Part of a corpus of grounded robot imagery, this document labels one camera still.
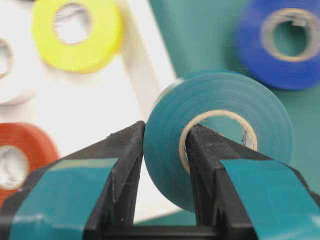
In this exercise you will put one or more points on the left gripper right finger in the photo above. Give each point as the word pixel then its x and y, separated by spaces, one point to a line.
pixel 246 195

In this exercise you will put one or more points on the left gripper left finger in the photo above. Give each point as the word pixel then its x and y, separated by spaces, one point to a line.
pixel 78 196

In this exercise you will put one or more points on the red tape roll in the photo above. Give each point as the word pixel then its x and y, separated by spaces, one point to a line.
pixel 23 149

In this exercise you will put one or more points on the teal tape roll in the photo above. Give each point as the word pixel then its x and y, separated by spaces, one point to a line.
pixel 195 97

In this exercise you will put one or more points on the white tape roll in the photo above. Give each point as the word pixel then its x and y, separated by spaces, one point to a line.
pixel 18 58

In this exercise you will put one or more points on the yellow tape roll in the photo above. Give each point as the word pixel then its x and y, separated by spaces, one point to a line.
pixel 88 55

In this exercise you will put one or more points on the blue tape roll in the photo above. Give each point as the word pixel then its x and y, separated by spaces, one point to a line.
pixel 279 42

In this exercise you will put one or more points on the white rectangular plastic tray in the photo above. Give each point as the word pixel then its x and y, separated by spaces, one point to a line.
pixel 78 110

